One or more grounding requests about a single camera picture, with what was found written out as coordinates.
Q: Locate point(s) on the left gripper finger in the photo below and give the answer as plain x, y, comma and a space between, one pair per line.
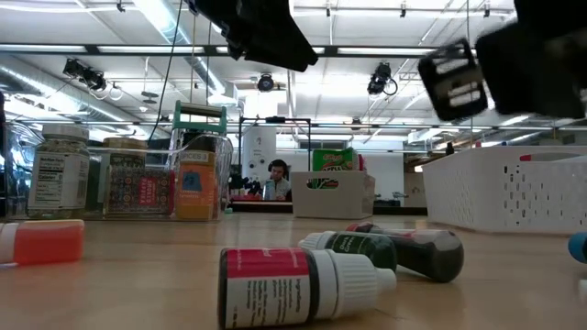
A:
275, 36

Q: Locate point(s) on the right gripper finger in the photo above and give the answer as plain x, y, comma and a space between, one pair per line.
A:
527, 69
428, 78

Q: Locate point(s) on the green Apple Jacks cereal box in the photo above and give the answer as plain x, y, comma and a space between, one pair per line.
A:
332, 160

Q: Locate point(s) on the dark maroon squeeze bottle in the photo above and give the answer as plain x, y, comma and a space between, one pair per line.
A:
431, 256

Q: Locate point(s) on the small dark green dropper bottle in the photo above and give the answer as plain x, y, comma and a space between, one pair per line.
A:
362, 247

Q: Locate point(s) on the slim blue squeeze bottle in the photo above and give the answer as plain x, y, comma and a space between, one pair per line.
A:
579, 247

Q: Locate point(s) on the white lid spice jar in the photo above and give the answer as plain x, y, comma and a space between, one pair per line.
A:
57, 183

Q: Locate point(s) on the small red-label dropper bottle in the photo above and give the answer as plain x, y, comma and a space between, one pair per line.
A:
275, 293

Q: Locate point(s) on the small orange dropper bottle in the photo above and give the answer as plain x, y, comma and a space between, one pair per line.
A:
46, 242

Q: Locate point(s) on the teal steel box grater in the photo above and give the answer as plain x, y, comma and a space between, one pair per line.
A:
200, 110

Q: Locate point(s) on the white cylindrical tank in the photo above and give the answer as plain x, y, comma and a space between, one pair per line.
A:
257, 146

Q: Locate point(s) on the white perforated plastic basket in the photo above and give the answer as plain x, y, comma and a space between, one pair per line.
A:
481, 192

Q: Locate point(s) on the grey plastic bin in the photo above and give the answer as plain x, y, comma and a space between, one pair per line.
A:
348, 197

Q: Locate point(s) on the person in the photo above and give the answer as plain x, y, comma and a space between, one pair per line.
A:
277, 183

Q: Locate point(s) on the clear plastic container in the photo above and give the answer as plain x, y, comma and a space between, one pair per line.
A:
14, 183

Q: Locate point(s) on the black ceiling-mounted camera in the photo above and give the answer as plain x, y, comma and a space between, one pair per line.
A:
265, 82
85, 73
379, 79

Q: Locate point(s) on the black metal stand frame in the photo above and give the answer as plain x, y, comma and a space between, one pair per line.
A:
275, 120

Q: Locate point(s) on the black aluminium table frame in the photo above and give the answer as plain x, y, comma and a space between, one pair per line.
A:
261, 207

